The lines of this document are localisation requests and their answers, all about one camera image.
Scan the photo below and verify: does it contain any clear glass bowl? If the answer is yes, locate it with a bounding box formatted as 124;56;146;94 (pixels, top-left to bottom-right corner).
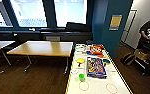
74;44;88;54

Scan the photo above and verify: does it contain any red flat item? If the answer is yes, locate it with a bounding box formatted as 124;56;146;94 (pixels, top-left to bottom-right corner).
86;44;106;58

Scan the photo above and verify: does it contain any black sofa cushion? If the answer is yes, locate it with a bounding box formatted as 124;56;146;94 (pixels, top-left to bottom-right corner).
65;21;92;33

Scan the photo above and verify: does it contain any blue snack box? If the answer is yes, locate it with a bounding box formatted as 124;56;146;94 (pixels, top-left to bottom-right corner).
86;56;109;80

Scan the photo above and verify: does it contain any small green cup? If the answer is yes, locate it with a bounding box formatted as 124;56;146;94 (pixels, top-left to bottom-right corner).
78;73;86;82

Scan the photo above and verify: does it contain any teal paddle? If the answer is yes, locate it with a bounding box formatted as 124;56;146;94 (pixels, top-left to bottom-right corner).
102;58;111;66

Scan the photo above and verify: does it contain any white air hockey table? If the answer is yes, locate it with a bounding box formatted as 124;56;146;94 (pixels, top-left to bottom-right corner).
64;43;135;94

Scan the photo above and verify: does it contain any dark sofa row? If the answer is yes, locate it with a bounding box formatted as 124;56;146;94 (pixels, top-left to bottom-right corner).
0;28;93;43

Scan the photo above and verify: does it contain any brown backpack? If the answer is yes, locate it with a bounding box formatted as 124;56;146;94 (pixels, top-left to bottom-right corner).
120;52;136;67

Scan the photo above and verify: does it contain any white framed door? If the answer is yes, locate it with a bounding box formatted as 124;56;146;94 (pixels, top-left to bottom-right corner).
120;9;138;43

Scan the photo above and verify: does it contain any brown cardboard box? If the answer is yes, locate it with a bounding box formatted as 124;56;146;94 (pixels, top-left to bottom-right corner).
134;48;150;63

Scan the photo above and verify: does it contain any black wheeled cart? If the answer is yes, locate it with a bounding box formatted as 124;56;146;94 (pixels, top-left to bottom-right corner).
134;41;150;76

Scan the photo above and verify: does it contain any yellow wall sign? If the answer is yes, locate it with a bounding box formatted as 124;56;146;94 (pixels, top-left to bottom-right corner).
109;14;123;32

